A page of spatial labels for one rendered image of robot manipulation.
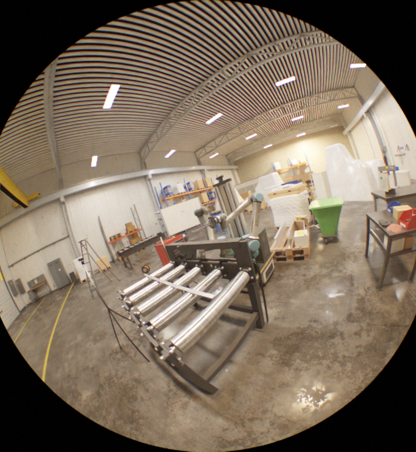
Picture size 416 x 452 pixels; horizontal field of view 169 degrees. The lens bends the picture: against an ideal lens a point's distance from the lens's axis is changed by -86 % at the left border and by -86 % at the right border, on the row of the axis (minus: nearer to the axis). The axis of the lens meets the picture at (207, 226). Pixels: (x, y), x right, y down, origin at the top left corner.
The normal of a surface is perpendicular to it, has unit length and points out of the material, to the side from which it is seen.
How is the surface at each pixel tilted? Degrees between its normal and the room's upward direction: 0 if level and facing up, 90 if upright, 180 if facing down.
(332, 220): 101
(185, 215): 90
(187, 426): 0
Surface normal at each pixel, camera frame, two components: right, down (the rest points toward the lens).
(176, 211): 0.39, 0.02
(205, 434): -0.32, -0.94
